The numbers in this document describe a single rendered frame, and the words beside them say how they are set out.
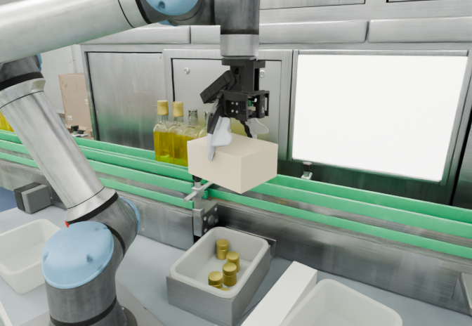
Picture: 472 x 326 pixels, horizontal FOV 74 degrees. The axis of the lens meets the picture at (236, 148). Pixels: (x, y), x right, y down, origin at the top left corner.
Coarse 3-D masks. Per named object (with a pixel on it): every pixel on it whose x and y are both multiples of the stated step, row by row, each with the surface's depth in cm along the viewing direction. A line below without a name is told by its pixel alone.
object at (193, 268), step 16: (208, 240) 85; (240, 240) 86; (256, 240) 83; (192, 256) 79; (208, 256) 85; (240, 256) 87; (256, 256) 76; (176, 272) 73; (192, 272) 79; (208, 272) 81; (240, 272) 81; (208, 288) 66; (240, 288) 67
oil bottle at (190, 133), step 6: (192, 126) 96; (198, 126) 97; (186, 132) 96; (192, 132) 95; (198, 132) 96; (186, 138) 97; (192, 138) 96; (186, 144) 97; (186, 150) 98; (186, 156) 98; (186, 162) 99
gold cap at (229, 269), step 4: (224, 264) 78; (228, 264) 77; (232, 264) 77; (224, 268) 76; (228, 268) 76; (232, 268) 76; (236, 268) 76; (224, 272) 76; (228, 272) 75; (232, 272) 75; (236, 272) 77; (224, 276) 76; (228, 276) 76; (232, 276) 76; (236, 276) 77; (224, 280) 77; (228, 280) 76; (232, 280) 76; (236, 280) 77; (224, 284) 77; (228, 284) 76; (232, 284) 76
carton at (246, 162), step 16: (192, 144) 68; (240, 144) 67; (256, 144) 67; (272, 144) 67; (192, 160) 70; (208, 160) 66; (224, 160) 62; (240, 160) 59; (256, 160) 63; (272, 160) 67; (208, 176) 67; (224, 176) 64; (240, 176) 60; (256, 176) 64; (272, 176) 69; (240, 192) 61
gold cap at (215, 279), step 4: (212, 272) 75; (216, 272) 75; (220, 272) 75; (208, 276) 74; (212, 276) 73; (216, 276) 73; (220, 276) 73; (208, 280) 74; (212, 280) 72; (216, 280) 72; (220, 280) 73; (212, 284) 73; (216, 284) 72; (220, 284) 73; (220, 288) 73
